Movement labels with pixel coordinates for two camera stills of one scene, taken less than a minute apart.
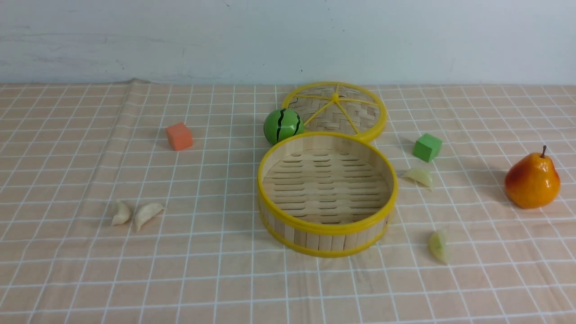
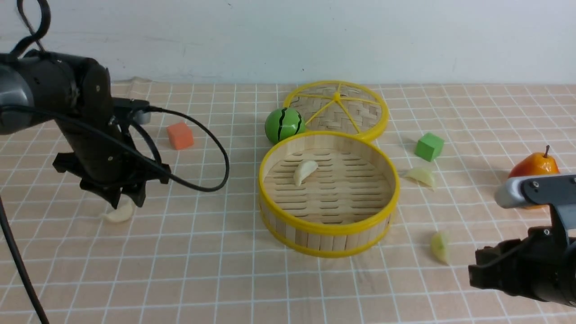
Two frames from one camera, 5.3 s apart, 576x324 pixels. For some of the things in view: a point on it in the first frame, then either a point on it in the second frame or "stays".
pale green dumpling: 421,176 stays
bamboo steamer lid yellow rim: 339,107 stays
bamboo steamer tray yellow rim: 325,194 stays
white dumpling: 146,212 -> 304,168
